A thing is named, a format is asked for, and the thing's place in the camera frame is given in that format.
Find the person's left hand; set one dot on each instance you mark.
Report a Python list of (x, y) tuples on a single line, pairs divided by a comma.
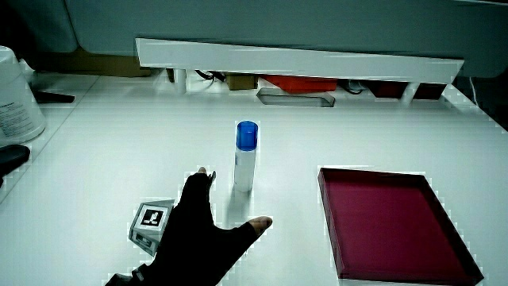
[(190, 246)]

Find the blue-capped white glue stick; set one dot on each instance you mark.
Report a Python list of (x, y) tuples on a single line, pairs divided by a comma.
[(245, 167)]

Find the white desk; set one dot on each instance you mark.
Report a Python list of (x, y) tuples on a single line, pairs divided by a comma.
[(119, 159)]

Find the white desk shelf riser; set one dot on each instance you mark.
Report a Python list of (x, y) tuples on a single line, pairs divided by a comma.
[(293, 59)]

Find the brown cardboard box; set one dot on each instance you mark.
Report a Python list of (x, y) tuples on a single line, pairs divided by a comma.
[(241, 81)]

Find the grey clear flat holder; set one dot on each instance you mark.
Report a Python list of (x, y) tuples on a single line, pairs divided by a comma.
[(295, 98)]

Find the orange box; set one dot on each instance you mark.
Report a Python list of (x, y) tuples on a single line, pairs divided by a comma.
[(303, 83)]

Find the dark red square tray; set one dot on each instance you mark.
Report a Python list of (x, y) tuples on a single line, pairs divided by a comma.
[(389, 226)]

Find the black rounded object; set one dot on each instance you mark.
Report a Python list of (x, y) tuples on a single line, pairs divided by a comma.
[(11, 157)]

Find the black flat object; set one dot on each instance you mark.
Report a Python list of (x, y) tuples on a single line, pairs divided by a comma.
[(53, 97)]

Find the large tan cardboard box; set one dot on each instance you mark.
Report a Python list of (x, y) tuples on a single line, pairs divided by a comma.
[(91, 63)]

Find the white plastic bottle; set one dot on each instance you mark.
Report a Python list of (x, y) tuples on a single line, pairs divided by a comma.
[(16, 103)]

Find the dark red box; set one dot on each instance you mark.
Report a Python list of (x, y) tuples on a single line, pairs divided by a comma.
[(387, 88)]

